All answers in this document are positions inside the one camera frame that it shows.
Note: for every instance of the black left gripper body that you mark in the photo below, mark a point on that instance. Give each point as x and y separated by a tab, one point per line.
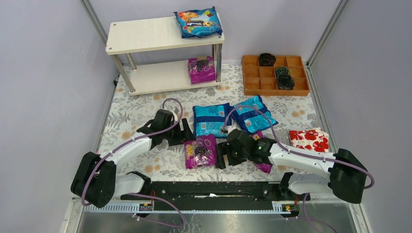
180	134

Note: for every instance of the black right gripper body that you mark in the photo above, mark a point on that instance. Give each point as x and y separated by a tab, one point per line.
227	156

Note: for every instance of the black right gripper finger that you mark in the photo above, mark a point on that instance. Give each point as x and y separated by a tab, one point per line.
235	158
220	153

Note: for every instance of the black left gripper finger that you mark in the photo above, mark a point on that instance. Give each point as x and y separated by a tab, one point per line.
179	140
186	133

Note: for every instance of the purple candy bag bottom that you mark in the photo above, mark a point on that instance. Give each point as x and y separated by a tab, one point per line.
200	152

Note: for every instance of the purple candy bag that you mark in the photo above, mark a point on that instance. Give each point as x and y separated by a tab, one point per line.
262	151
200	152
201	70

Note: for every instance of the blue fruit candy bag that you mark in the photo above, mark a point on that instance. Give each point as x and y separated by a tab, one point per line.
199	23

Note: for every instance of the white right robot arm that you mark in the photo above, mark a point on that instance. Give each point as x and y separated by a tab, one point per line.
340	174

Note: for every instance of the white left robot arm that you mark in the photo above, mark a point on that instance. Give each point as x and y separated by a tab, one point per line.
96	180

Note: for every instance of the blue candy bag left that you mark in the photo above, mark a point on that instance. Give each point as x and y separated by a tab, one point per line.
208	120

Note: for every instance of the blue candy bag right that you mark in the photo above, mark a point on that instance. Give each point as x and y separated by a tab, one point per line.
249	119

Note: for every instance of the white two-tier shelf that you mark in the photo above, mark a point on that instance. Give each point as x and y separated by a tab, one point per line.
164	33

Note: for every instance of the floral table mat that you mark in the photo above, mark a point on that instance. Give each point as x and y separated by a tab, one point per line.
165	163

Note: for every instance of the red floral cloth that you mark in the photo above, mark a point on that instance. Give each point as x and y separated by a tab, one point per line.
313	139

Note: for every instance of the wooden compartment tray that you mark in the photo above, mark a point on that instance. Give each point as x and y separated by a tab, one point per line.
261	80

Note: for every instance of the black coiled belt bottom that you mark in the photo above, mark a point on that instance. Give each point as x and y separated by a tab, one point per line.
285	82

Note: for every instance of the black coiled belt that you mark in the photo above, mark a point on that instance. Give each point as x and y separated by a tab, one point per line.
285	82
266	60

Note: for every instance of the dark coiled belt middle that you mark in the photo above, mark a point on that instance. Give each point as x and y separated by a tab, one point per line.
281	71

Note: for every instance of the black coiled belt top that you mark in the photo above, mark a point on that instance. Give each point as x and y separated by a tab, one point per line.
266	60

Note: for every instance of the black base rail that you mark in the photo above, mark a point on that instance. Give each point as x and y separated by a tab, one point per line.
216	196

